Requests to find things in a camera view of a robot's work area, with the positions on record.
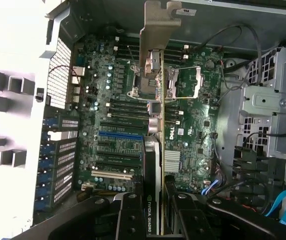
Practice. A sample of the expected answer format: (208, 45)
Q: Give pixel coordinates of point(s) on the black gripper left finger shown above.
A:
(130, 217)

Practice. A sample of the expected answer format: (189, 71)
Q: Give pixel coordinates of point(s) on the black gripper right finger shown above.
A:
(190, 220)

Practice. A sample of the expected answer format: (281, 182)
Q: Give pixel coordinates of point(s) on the white expansion slot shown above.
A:
(111, 175)

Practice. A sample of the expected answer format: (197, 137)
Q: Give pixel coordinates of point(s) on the silver chipset heat sink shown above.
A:
(172, 161)

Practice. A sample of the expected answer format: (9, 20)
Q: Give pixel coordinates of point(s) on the blue expansion slot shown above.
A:
(120, 135)

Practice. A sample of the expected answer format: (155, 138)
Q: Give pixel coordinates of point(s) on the green Dell motherboard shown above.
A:
(195, 120)

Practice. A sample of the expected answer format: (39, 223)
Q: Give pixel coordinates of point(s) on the CPU socket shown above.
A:
(139, 85)

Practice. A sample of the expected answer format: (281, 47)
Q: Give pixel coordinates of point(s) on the metal socket cover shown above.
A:
(187, 82)

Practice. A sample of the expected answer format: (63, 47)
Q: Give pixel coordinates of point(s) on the metal disk bay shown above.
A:
(265, 100)

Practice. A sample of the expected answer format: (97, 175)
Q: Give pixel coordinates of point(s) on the thin locking lever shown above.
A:
(131, 55)

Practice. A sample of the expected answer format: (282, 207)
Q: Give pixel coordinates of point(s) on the grey parts rack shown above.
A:
(15, 85)

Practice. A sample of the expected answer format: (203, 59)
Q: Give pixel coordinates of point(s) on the open black PC case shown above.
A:
(122, 15)

